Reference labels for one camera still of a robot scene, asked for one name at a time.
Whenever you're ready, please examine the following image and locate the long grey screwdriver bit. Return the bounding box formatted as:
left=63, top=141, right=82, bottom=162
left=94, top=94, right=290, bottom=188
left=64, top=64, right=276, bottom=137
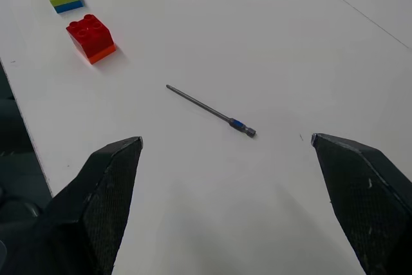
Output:
left=165, top=84, right=258, bottom=138

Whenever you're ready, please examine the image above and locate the red toy brick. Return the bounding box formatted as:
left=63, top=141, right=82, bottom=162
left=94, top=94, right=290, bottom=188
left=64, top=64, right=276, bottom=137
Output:
left=66, top=14, right=115, bottom=59

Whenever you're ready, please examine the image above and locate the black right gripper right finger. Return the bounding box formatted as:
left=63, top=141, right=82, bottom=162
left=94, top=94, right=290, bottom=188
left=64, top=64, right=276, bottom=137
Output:
left=310, top=133, right=412, bottom=275

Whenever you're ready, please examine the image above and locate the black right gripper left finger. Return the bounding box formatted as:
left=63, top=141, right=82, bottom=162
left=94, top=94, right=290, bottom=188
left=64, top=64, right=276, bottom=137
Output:
left=0, top=136, right=144, bottom=275

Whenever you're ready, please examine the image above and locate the orange toy brick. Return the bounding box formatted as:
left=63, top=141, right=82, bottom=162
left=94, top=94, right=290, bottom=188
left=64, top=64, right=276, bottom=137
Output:
left=89, top=44, right=117, bottom=65

